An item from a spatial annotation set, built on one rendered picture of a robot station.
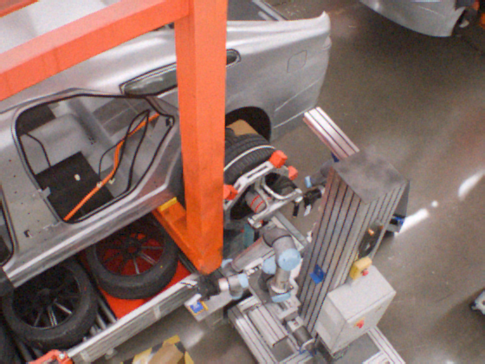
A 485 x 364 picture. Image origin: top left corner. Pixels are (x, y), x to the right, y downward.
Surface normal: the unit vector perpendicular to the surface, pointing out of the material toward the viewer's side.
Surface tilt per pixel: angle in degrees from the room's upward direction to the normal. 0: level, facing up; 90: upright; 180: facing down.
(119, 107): 6
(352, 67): 0
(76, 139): 55
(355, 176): 0
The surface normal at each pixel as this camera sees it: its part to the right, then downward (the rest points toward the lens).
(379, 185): 0.04, -0.61
